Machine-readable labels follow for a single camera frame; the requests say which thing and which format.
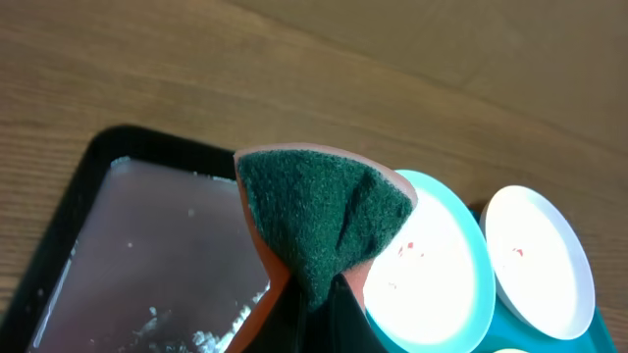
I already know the white plate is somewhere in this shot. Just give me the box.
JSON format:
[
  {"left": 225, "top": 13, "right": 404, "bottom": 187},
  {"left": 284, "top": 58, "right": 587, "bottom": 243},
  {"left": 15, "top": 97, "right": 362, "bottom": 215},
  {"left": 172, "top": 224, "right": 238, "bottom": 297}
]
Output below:
[{"left": 480, "top": 185, "right": 596, "bottom": 340}]

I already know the light blue plate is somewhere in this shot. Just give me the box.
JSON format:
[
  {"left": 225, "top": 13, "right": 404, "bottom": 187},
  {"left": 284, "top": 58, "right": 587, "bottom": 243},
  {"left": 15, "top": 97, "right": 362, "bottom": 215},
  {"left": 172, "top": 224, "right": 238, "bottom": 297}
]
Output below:
[{"left": 364, "top": 170, "right": 496, "bottom": 352}]

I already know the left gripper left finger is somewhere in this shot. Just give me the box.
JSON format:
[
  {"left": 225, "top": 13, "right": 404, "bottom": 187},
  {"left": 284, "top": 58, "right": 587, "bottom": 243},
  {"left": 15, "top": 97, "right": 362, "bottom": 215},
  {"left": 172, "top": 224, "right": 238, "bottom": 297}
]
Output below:
[{"left": 243, "top": 277, "right": 307, "bottom": 353}]

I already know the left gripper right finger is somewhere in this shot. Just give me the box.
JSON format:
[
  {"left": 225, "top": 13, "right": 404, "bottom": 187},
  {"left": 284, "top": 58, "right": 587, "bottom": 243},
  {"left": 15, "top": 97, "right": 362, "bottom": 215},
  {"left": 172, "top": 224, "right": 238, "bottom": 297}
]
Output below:
[{"left": 313, "top": 275, "right": 387, "bottom": 353}]

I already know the black tray with soapy water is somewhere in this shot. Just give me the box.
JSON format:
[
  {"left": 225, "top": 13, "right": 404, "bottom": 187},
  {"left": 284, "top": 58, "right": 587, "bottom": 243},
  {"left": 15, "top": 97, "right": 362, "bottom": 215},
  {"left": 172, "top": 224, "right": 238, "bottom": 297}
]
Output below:
[{"left": 1, "top": 126, "right": 269, "bottom": 352}]

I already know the green and orange sponge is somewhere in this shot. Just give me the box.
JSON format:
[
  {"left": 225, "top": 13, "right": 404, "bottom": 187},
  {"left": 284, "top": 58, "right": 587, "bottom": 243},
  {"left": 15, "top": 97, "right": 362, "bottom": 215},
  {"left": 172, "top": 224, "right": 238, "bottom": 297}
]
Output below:
[{"left": 228, "top": 143, "right": 418, "bottom": 352}]

